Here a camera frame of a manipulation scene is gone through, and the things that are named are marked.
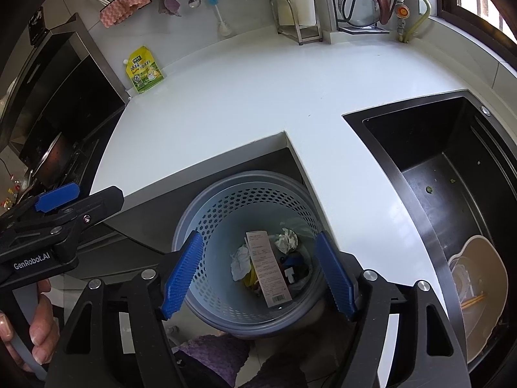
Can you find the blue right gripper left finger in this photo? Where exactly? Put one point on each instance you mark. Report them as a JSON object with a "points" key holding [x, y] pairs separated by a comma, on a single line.
{"points": [[179, 271]]}

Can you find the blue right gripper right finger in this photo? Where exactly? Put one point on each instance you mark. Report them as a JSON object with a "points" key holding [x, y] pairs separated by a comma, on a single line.
{"points": [[337, 278]]}

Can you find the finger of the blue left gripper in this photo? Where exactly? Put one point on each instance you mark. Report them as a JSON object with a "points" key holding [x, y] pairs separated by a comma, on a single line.
{"points": [[57, 197]]}

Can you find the pink package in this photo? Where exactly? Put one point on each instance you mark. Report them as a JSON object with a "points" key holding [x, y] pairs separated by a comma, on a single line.
{"points": [[274, 288]]}

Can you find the grey perforated trash bin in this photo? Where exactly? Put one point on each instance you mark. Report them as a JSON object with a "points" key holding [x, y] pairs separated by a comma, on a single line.
{"points": [[223, 213]]}

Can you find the black kitchen sink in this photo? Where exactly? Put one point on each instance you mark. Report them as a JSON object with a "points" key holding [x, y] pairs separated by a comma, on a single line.
{"points": [[454, 167]]}

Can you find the person's left hand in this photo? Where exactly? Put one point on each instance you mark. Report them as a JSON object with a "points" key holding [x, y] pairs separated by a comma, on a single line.
{"points": [[44, 331]]}

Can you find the grey crumpled paper ball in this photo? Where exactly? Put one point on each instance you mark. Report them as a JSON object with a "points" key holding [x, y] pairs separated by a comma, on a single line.
{"points": [[286, 241]]}

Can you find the purple fuzzy sleeve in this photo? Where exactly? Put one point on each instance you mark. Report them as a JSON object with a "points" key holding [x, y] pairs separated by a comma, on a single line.
{"points": [[212, 360]]}

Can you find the black stove hood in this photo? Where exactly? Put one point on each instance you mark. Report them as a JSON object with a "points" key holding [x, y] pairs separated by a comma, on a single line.
{"points": [[63, 108]]}

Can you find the beige bowl in sink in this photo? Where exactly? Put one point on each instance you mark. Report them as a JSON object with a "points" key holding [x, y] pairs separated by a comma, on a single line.
{"points": [[481, 282]]}

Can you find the yellow green spout pouch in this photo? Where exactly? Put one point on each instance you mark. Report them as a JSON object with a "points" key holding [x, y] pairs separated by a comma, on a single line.
{"points": [[142, 70]]}

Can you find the pink striped cloth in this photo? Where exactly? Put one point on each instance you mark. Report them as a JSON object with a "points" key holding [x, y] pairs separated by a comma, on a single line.
{"points": [[119, 10]]}

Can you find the purple hanging cloth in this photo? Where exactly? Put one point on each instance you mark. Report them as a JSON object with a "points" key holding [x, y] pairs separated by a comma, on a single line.
{"points": [[169, 7]]}

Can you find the white blue dish brush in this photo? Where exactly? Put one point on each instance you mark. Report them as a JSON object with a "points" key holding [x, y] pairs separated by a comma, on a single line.
{"points": [[224, 29]]}

